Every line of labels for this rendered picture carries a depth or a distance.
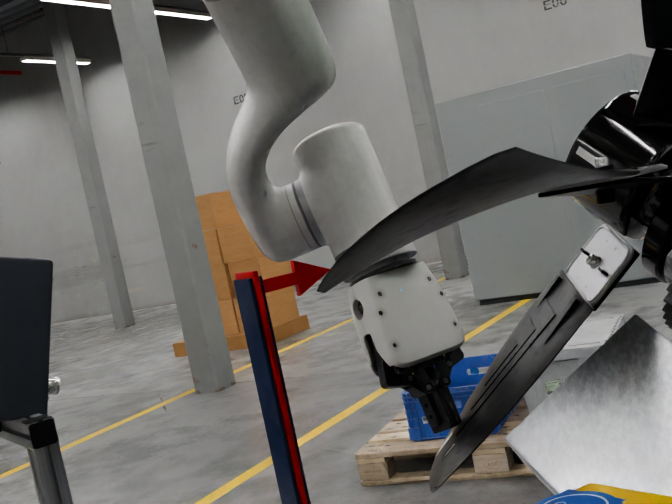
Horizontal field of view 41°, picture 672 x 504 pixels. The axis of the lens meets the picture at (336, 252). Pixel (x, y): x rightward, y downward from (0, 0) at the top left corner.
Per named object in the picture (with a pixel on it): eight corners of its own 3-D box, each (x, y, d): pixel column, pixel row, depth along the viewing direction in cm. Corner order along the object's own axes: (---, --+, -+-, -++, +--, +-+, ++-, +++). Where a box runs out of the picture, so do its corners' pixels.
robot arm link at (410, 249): (357, 240, 89) (368, 268, 88) (423, 223, 94) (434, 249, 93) (318, 269, 96) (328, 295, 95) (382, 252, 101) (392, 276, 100)
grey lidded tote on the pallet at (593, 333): (638, 383, 405) (624, 312, 404) (626, 424, 350) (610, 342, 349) (546, 392, 422) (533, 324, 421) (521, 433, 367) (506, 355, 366)
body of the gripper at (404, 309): (359, 262, 89) (403, 368, 86) (435, 241, 94) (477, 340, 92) (324, 287, 95) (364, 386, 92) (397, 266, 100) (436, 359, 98)
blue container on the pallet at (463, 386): (527, 395, 426) (518, 350, 425) (499, 435, 372) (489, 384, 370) (446, 403, 443) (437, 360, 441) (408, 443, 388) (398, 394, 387)
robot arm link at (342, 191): (321, 259, 91) (404, 223, 90) (274, 145, 94) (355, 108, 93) (335, 269, 99) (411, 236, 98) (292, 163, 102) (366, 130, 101)
